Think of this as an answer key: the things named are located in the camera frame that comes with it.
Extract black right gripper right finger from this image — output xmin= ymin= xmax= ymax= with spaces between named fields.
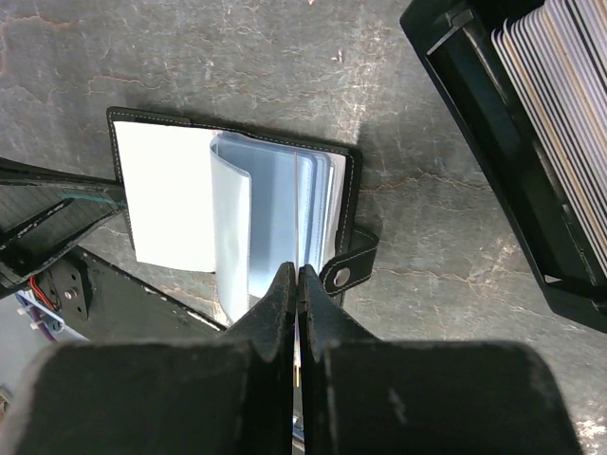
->
xmin=299 ymin=266 xmax=581 ymax=454

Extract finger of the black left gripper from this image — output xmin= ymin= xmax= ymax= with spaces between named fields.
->
xmin=1 ymin=158 xmax=126 ymax=298

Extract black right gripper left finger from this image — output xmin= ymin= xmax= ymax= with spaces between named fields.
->
xmin=1 ymin=263 xmax=295 ymax=454

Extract black leather card holder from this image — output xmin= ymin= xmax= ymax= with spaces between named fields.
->
xmin=106 ymin=107 xmax=378 ymax=321

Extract black plastic card tray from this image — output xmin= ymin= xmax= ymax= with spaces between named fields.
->
xmin=400 ymin=0 xmax=606 ymax=332

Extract tan credit card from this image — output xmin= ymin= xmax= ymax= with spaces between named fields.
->
xmin=293 ymin=151 xmax=300 ymax=269

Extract white credit card stack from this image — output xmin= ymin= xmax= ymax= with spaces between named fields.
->
xmin=491 ymin=1 xmax=606 ymax=268

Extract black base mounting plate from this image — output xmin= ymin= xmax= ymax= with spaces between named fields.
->
xmin=28 ymin=247 xmax=226 ymax=341

